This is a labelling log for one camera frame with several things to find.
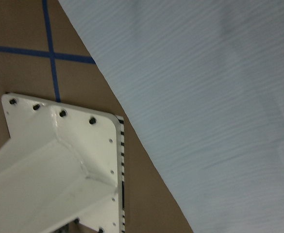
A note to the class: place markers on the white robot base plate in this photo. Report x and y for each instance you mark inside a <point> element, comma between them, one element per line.
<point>61,163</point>

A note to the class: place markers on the light blue button shirt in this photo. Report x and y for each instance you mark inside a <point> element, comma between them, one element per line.
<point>202,83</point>

